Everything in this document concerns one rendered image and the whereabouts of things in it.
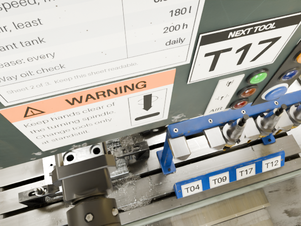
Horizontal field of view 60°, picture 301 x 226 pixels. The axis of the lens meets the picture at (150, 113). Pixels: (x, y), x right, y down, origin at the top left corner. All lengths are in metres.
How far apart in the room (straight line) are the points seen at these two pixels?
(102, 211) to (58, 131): 0.21
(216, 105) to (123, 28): 0.20
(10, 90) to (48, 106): 0.04
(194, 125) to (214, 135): 0.07
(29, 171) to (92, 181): 0.67
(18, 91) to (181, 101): 0.17
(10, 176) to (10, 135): 0.88
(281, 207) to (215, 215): 0.31
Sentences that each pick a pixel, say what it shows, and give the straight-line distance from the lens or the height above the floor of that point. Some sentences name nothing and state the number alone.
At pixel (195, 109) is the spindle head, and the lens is 0.34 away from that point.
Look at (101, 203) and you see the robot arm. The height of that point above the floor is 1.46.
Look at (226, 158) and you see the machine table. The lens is 1.12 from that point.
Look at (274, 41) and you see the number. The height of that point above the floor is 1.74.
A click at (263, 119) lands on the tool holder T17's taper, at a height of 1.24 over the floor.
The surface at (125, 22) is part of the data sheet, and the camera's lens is 0.18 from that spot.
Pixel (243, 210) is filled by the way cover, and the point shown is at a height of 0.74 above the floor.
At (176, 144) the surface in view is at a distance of 0.75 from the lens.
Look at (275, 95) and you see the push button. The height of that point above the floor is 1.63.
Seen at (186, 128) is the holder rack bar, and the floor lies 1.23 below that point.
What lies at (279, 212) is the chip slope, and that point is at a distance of 1.36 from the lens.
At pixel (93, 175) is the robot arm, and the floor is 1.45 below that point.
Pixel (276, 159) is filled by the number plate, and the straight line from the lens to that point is 1.13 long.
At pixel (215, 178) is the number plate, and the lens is 1.03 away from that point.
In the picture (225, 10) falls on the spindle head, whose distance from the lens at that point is 0.21.
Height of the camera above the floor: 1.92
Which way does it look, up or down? 63 degrees down
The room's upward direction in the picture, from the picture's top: 2 degrees clockwise
